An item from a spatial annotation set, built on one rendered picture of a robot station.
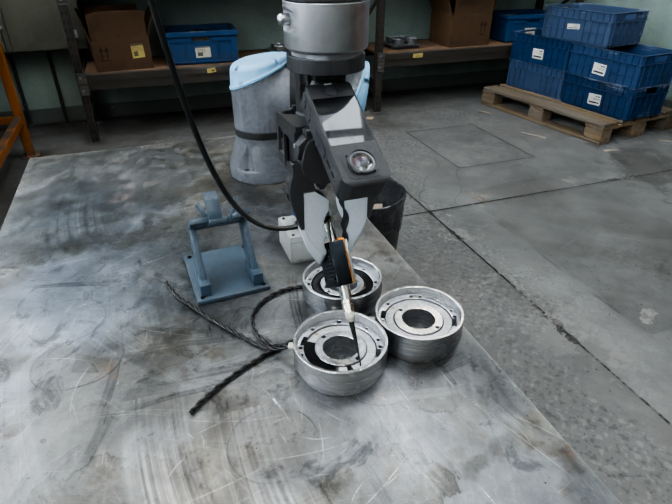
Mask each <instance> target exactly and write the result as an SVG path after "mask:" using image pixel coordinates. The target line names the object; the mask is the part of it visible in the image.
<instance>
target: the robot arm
mask: <svg viewBox="0 0 672 504"><path fill-rule="evenodd" d="M369 6H370V0H282V8H283V13H280V14H278V15H277V23H278V25H280V26H283V30H284V46H285V47H286V48H287V49H288V50H289V51H287V52H266V53H260V54H255V55H250V56H247V57H243V58H241V59H238V60H236V61H235V62H234V63H233V64H232V65H231V67H230V90H231V96H232V106H233V115H234V125H235V135H236V138H235V143H234V147H233V152H232V156H231V160H230V169H231V175H232V177H233V178H235V179H236V180H238V181H241V182H244V183H248V184H256V185H269V184H278V183H283V182H286V195H287V199H288V202H289V204H290V207H291V209H292V211H293V213H294V215H295V217H296V220H297V225H298V228H299V231H300V233H301V236H302V239H303V241H304V243H305V246H306V248H307V250H308V251H309V253H310V254H311V256H312V257H313V258H314V259H315V260H316V261H317V263H318V264H323V263H324V260H325V258H326V255H327V251H326V247H325V243H324V241H325V238H326V235H327V233H326V230H325V228H324V219H325V217H326V215H327V213H328V211H329V200H328V199H327V198H326V197H325V196H324V194H323V193H321V192H320V191H318V190H316V189H315V186H314V184H316V186H317V187H318V188H319V189H320V190H323V189H325V187H326V185H327V184H328V183H331V185H332V187H333V190H334V192H335V195H336V203H337V208H338V211H339V213H340V215H341V217H342V220H341V227H342V230H343V233H342V237H344V239H347V242H348V247H349V251H350V253H351V251H352V250H353V248H354V247H355V245H356V243H357V242H358V240H359V238H360V236H361V234H362V232H363V230H364V228H365V225H366V223H367V220H368V217H370V216H371V212H372V210H373V207H374V204H375V201H376V198H377V195H381V194H382V193H383V191H384V189H385V187H386V184H387V182H388V180H389V178H390V176H391V171H390V169H389V167H388V165H387V163H386V160H385V158H384V156H383V154H382V152H381V149H380V147H379V145H378V143H377V141H376V138H375V136H374V134H373V132H372V130H371V127H370V125H369V123H368V121H367V119H366V116H365V114H364V110H365V106H366V101H367V95H368V88H369V78H370V65H369V62H368V61H365V52H364V51H363V50H365V49H366V48H367V47H368V36H369Z"/></svg>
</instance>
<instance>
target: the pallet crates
mask: <svg viewBox="0 0 672 504"><path fill-rule="evenodd" d="M545 6H547V7H546V12H545V13H544V14H545V18H544V23H543V28H539V29H528V30H518V31H513V32H514V37H513V38H512V39H513V43H512V49H511V55H510V58H509V59H510V63H509V65H508V66H509V69H508V75H507V81H506V83H504V84H500V86H498V85H492V86H486V87H484V89H483V91H482V92H483V95H482V102H481V104H483V105H486V106H489V107H492V108H494V109H497V110H500V111H503V112H506V113H508V114H511V115H514V116H517V117H520V118H523V119H525V120H528V121H531V122H534V123H537V124H540V125H542V126H545V127H548V128H551V129H554V130H556V131H559V132H562V133H565V134H568V135H570V136H573V137H576V138H579V139H582V140H584V141H587V142H590V143H593V144H596V145H598V146H600V145H604V144H608V143H609V141H608V140H610V136H611V133H612V132H613V133H616V134H619V135H622V136H625V137H628V138H633V137H637V136H641V135H643V133H644V130H645V127H646V126H649V127H653V128H656V129H660V130H663V131H664V130H669V129H672V126H671V125H672V108H669V107H665V106H663V104H664V101H665V98H666V95H667V93H669V91H668V90H669V87H670V84H672V83H671V80H672V49H666V48H661V47H655V46H649V45H643V44H638V43H639V42H640V41H641V37H642V34H643V30H644V27H645V23H646V20H648V19H647V17H648V14H649V11H651V10H644V9H635V8H626V7H617V6H608V5H599V4H589V3H567V4H553V5H545ZM558 6H568V8H565V7H558ZM529 31H535V34H534V35H532V34H527V33H525V32H529ZM503 96H506V97H509V99H511V100H514V101H518V102H520V103H523V104H526V105H529V106H530V108H529V112H528V113H527V112H524V111H521V110H518V109H515V108H512V107H509V106H506V105H503V104H502V100H503ZM552 113H554V114H557V115H560V116H564V117H567V118H570V119H573V120H576V121H579V122H582V123H585V126H586V127H585V128H584V132H583V131H580V130H577V129H574V128H571V127H568V126H565V125H562V124H559V123H556V122H553V121H550V119H551V115H552Z"/></svg>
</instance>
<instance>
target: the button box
mask: <svg viewBox="0 0 672 504"><path fill-rule="evenodd" d="M278 222H279V226H287V225H294V224H297V220H296V217H294V216H293V215H292V216H286V217H280V218H278ZM324 228H325V230H326V233H327V229H326V224H324ZM279 238H280V244H281V245H282V247H283V249H284V251H285V253H286V255H287V257H288V259H289V260H290V262H291V264H294V263H300V262H305V261H310V260H315V259H314V258H313V257H312V256H311V254H310V253H309V251H308V250H307V248H306V246H305V243H304V241H303V239H302V236H301V233H300V231H299V229H296V230H290V231H279ZM327 242H329V238H328V233H327V235H326V238H325V241H324V243H327Z"/></svg>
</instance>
